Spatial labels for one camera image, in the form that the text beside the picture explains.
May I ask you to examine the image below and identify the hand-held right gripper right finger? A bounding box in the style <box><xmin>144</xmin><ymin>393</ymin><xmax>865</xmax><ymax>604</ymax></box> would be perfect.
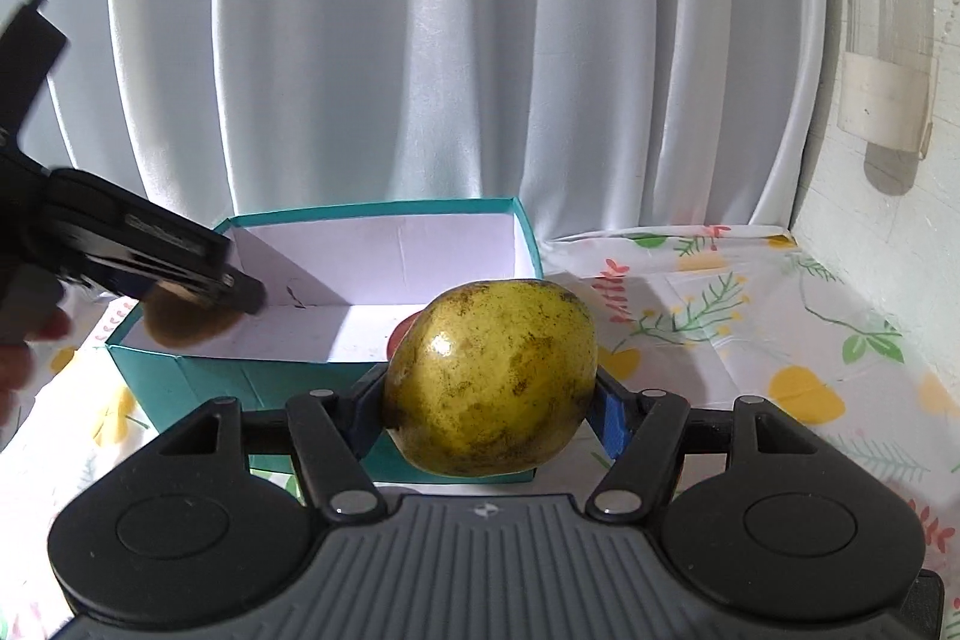
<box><xmin>583</xmin><ymin>371</ymin><xmax>812</xmax><ymax>525</ymax></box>

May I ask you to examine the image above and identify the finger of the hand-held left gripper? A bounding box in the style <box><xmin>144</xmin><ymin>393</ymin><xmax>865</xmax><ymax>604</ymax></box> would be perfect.
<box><xmin>146</xmin><ymin>269</ymin><xmax>268</xmax><ymax>316</ymax></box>

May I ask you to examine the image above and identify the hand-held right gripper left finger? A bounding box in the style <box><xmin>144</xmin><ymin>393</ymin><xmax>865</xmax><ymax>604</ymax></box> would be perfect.
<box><xmin>154</xmin><ymin>364</ymin><xmax>391</xmax><ymax>525</ymax></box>

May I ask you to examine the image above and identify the brown kiwi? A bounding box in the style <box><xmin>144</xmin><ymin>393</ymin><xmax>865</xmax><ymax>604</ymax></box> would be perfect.
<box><xmin>142</xmin><ymin>280</ymin><xmax>241</xmax><ymax>345</ymax></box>

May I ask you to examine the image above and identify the teal cardboard box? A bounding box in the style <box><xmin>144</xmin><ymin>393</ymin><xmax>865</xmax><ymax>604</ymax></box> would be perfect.
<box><xmin>105</xmin><ymin>196</ymin><xmax>545</xmax><ymax>483</ymax></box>

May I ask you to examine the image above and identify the yellow speckled pear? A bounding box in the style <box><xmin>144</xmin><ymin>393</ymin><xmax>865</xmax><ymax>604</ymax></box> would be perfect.
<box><xmin>382</xmin><ymin>280</ymin><xmax>599</xmax><ymax>477</ymax></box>

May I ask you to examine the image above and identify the person's left hand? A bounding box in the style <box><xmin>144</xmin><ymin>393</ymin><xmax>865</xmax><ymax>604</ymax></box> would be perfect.
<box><xmin>0</xmin><ymin>304</ymin><xmax>73</xmax><ymax>432</ymax></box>

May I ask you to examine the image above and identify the red apple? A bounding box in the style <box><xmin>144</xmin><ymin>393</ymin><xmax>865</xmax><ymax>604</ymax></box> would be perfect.
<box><xmin>388</xmin><ymin>308</ymin><xmax>428</xmax><ymax>365</ymax></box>

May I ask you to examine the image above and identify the floral plastic tablecloth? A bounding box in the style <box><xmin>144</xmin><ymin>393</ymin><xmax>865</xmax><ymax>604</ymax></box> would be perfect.
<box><xmin>0</xmin><ymin>224</ymin><xmax>960</xmax><ymax>640</ymax></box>

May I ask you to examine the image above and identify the white curtain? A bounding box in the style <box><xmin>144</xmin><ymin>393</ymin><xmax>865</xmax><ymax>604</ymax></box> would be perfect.
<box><xmin>34</xmin><ymin>0</ymin><xmax>835</xmax><ymax>245</ymax></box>

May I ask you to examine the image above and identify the white pipe fitting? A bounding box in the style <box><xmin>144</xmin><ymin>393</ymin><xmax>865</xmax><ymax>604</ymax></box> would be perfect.
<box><xmin>835</xmin><ymin>51</ymin><xmax>938</xmax><ymax>160</ymax></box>

